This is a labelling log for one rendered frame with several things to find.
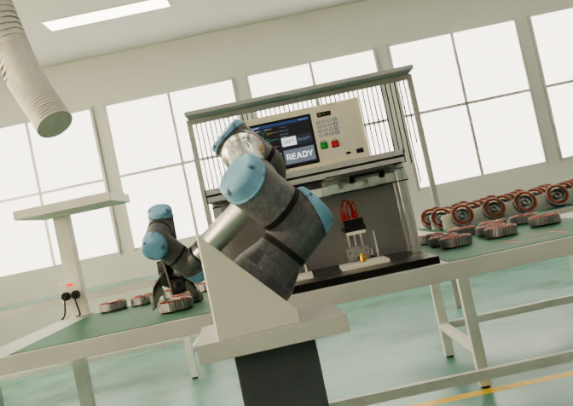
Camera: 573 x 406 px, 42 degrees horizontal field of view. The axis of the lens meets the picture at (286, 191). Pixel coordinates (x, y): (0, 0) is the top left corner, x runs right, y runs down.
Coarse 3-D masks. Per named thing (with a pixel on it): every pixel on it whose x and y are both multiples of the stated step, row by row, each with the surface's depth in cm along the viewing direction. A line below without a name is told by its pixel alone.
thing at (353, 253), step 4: (348, 248) 255; (352, 248) 253; (356, 248) 253; (360, 248) 253; (364, 248) 253; (368, 248) 253; (348, 252) 252; (352, 252) 252; (356, 252) 252; (360, 252) 252; (364, 252) 252; (368, 252) 252; (348, 256) 252; (352, 256) 252; (356, 256) 252; (368, 256) 252; (348, 260) 253; (352, 260) 252; (356, 260) 252
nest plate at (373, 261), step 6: (372, 258) 244; (378, 258) 239; (384, 258) 234; (342, 264) 246; (348, 264) 240; (354, 264) 235; (360, 264) 233; (366, 264) 233; (372, 264) 233; (342, 270) 235
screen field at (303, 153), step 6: (288, 150) 255; (294, 150) 255; (300, 150) 255; (306, 150) 255; (312, 150) 255; (288, 156) 255; (294, 156) 255; (300, 156) 255; (306, 156) 255; (312, 156) 255; (288, 162) 254; (294, 162) 254
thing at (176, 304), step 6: (168, 300) 245; (174, 300) 246; (180, 300) 239; (186, 300) 240; (192, 300) 242; (162, 306) 239; (168, 306) 238; (174, 306) 237; (180, 306) 238; (186, 306) 239; (162, 312) 239; (168, 312) 238
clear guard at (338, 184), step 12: (384, 168) 230; (396, 168) 230; (324, 180) 239; (336, 180) 230; (348, 180) 229; (360, 180) 228; (372, 180) 227; (384, 180) 227; (396, 180) 226; (336, 192) 226; (348, 192) 226
